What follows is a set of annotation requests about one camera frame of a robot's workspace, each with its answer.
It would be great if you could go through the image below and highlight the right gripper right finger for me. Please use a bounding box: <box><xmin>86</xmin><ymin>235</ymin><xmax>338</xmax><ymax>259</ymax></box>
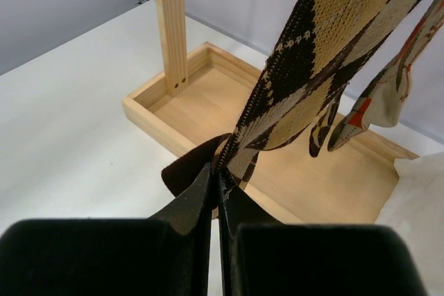
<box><xmin>216</xmin><ymin>171</ymin><xmax>281</xmax><ymax>295</ymax></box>

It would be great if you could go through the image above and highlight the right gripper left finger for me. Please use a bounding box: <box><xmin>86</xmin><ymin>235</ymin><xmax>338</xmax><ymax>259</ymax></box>
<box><xmin>148</xmin><ymin>163</ymin><xmax>212</xmax><ymax>295</ymax></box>

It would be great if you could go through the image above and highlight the brown yellow argyle sock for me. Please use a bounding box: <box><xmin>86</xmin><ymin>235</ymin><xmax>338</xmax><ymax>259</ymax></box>
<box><xmin>309</xmin><ymin>83</ymin><xmax>348</xmax><ymax>157</ymax></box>

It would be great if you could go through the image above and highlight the brown tan argyle sock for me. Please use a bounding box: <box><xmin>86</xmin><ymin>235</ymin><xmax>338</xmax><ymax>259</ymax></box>
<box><xmin>161</xmin><ymin>0</ymin><xmax>422</xmax><ymax>195</ymax></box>

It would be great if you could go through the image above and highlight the wooden clothes rack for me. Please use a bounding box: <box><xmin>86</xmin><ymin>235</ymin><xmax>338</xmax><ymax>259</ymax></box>
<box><xmin>122</xmin><ymin>0</ymin><xmax>416</xmax><ymax>224</ymax></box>

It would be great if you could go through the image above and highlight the red green argyle sock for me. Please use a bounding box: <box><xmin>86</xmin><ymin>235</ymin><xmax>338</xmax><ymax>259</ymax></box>
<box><xmin>327</xmin><ymin>0</ymin><xmax>443</xmax><ymax>152</ymax></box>

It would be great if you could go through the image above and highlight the white plastic bag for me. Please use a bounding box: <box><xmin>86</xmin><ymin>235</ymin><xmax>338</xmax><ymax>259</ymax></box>
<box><xmin>374</xmin><ymin>152</ymin><xmax>444</xmax><ymax>234</ymax></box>

